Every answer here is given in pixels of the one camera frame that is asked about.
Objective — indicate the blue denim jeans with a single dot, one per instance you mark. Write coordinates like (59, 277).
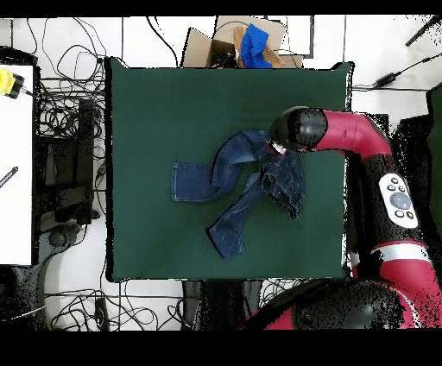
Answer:
(283, 179)

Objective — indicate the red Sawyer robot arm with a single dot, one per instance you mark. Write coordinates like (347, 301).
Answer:
(355, 134)

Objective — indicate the black flat panel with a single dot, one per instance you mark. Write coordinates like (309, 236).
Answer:
(414, 145)

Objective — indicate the bright blue cloth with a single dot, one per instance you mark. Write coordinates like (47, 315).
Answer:
(253, 45)

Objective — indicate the dark green table cloth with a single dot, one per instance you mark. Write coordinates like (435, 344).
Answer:
(172, 103)

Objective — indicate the brown cardboard box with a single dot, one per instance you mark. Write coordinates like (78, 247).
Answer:
(198, 48)

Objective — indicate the green cloth side table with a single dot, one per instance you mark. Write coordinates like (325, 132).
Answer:
(436, 155)

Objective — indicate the black rod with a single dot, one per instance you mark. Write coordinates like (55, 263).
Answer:
(421, 32)

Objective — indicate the black equipment stand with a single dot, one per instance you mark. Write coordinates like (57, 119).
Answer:
(69, 172)

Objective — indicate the grey swivel chair base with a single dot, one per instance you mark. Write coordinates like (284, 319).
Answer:
(58, 238)

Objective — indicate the black power strip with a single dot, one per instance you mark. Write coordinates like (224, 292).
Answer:
(101, 312)

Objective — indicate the white side table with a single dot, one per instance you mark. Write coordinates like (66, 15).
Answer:
(15, 155)

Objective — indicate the black marker pen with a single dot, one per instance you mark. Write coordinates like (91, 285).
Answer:
(8, 176)

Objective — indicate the yellow and black tool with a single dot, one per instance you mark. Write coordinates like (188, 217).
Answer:
(8, 83)

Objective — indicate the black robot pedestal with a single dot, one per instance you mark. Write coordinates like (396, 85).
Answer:
(221, 304)

